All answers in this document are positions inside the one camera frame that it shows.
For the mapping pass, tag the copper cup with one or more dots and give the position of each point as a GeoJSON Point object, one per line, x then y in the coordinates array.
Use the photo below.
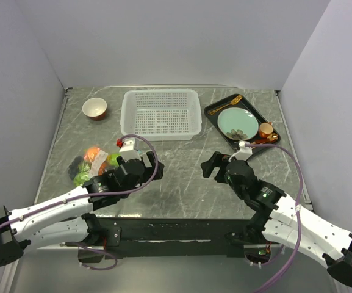
{"type": "Point", "coordinates": [265, 130]}

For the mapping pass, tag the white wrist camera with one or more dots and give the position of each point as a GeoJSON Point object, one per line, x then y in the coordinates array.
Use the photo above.
{"type": "Point", "coordinates": [128, 149]}
{"type": "Point", "coordinates": [243, 154]}

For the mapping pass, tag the black rectangular tray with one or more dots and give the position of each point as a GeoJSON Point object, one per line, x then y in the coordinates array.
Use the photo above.
{"type": "Point", "coordinates": [244, 104]}

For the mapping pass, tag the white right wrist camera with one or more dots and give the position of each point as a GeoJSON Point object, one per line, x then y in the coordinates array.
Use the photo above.
{"type": "Point", "coordinates": [243, 154]}

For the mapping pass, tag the clear zip top bag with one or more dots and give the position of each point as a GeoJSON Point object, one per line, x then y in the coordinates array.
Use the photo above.
{"type": "Point", "coordinates": [99, 166]}

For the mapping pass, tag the gold spoon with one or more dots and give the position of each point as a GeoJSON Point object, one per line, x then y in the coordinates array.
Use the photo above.
{"type": "Point", "coordinates": [271, 138]}

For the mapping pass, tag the gold fork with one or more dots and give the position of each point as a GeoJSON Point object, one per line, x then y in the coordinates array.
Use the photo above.
{"type": "Point", "coordinates": [233, 102]}

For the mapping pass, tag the black mounting base rail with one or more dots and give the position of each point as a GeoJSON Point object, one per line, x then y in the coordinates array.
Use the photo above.
{"type": "Point", "coordinates": [139, 237]}

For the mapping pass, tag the fake orange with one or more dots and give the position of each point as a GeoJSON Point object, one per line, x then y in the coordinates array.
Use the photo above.
{"type": "Point", "coordinates": [91, 153]}

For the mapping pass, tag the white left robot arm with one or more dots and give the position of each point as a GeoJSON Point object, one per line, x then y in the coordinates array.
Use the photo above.
{"type": "Point", "coordinates": [70, 217]}

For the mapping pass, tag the fake green leafy vegetable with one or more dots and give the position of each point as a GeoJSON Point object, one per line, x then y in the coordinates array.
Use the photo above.
{"type": "Point", "coordinates": [83, 174]}

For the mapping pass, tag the fake black grapes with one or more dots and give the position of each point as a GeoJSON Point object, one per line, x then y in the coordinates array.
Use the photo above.
{"type": "Point", "coordinates": [74, 167]}

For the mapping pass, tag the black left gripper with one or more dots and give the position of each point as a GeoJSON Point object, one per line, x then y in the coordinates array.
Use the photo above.
{"type": "Point", "coordinates": [149, 173]}

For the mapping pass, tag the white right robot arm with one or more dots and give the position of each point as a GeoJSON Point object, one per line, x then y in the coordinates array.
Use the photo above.
{"type": "Point", "coordinates": [278, 218]}

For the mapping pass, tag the red and white bowl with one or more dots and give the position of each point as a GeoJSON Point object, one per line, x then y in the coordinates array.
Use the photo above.
{"type": "Point", "coordinates": [95, 108]}

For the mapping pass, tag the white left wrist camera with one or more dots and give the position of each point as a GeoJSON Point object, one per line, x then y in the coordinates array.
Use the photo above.
{"type": "Point", "coordinates": [128, 149]}

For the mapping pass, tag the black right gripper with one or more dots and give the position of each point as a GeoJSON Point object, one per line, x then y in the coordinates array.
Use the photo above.
{"type": "Point", "coordinates": [207, 166]}

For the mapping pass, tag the teal floral plate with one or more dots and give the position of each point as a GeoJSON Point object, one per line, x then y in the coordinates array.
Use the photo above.
{"type": "Point", "coordinates": [238, 124]}

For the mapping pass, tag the white perforated plastic basket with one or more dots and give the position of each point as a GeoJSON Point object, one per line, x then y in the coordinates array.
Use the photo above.
{"type": "Point", "coordinates": [161, 114]}

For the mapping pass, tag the fake green cabbage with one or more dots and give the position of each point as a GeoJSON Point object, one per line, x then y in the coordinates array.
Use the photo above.
{"type": "Point", "coordinates": [112, 159]}

